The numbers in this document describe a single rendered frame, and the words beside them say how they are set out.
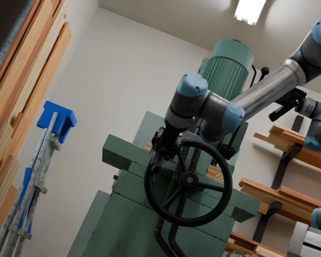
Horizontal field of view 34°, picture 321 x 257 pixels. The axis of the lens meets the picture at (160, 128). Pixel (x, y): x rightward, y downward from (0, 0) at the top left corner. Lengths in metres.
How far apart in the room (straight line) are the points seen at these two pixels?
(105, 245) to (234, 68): 0.88
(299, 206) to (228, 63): 2.12
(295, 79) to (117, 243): 0.80
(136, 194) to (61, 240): 2.53
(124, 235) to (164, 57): 3.13
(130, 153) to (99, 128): 2.65
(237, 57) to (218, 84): 0.14
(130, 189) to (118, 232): 0.15
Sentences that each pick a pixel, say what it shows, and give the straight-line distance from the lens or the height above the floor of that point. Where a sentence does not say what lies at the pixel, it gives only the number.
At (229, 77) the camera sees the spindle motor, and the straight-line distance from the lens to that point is 2.12.
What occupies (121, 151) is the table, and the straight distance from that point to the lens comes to 1.87.
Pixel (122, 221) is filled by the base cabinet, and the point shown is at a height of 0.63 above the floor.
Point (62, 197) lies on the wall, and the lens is 4.38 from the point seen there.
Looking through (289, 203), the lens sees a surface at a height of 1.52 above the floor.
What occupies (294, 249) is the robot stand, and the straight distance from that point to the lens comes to 1.50.
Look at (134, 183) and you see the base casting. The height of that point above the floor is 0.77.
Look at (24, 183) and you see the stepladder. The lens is 2.67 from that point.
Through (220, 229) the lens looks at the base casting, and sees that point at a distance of 1.87.
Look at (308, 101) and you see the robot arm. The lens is 2.14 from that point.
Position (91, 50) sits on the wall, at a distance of 4.82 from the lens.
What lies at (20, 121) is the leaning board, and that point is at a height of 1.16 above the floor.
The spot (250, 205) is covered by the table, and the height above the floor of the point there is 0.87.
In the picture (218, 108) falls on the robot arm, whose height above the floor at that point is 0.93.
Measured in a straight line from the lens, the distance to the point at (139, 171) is 1.86.
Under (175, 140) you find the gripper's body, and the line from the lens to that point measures 1.51.
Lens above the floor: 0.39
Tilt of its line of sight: 18 degrees up
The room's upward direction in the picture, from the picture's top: 24 degrees clockwise
